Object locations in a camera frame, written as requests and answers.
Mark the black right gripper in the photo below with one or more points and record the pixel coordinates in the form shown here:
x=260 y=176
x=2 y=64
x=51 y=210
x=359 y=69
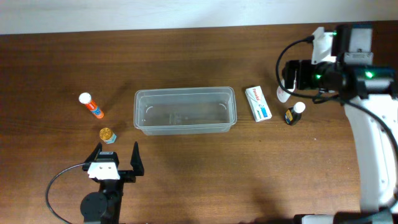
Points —
x=290 y=72

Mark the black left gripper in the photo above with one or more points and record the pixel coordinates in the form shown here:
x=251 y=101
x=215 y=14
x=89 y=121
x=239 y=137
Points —
x=126 y=175

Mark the dark bottle white cap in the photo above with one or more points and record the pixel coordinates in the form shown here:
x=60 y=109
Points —
x=294 y=113

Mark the white Panadol box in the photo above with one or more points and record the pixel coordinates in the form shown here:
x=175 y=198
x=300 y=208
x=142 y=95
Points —
x=258 y=104

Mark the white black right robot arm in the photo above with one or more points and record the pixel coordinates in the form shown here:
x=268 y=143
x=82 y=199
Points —
x=341 y=69

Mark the clear plastic container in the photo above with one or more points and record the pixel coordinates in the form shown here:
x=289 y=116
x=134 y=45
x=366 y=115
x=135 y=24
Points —
x=174 y=111

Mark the gold lid small jar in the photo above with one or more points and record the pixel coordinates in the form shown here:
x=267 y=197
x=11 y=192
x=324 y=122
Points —
x=107 y=135

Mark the orange Redoxon tablet tube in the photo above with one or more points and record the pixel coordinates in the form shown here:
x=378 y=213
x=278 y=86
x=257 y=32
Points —
x=86 y=99

